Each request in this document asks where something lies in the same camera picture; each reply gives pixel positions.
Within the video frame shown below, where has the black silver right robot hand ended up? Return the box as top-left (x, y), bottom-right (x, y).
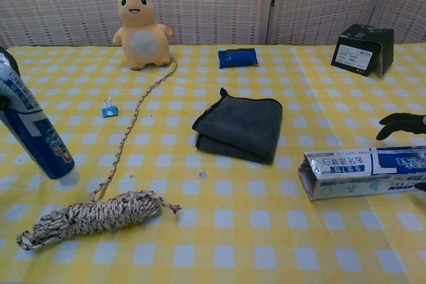
top-left (375, 112), bottom-right (426, 194)

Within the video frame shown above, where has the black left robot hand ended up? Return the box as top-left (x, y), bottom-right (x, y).
top-left (0, 46), bottom-right (21, 112)

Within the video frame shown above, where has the blue white toothpaste tube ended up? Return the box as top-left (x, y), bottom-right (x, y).
top-left (0, 55), bottom-right (81, 186)

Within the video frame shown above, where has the blue white toothpaste box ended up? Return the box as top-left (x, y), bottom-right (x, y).
top-left (298, 145), bottom-right (426, 202)

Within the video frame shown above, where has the black cardboard box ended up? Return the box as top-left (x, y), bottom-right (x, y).
top-left (330, 23), bottom-right (395, 78)

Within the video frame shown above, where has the blue binder clip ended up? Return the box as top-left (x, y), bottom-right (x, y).
top-left (101, 98), bottom-right (120, 118)

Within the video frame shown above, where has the orange plush toy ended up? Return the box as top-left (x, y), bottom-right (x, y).
top-left (112, 0), bottom-right (175, 71)

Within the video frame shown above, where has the dark grey folded cloth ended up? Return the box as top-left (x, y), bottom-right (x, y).
top-left (191, 87), bottom-right (284, 165)

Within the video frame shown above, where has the blue foil packet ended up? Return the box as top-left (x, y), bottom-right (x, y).
top-left (218, 47), bottom-right (260, 70)

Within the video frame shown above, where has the white woven folding screen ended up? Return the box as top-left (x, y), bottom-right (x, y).
top-left (0, 0), bottom-right (426, 47)

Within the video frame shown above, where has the speckled beige rope bundle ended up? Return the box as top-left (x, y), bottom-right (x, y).
top-left (16, 57), bottom-right (182, 251)

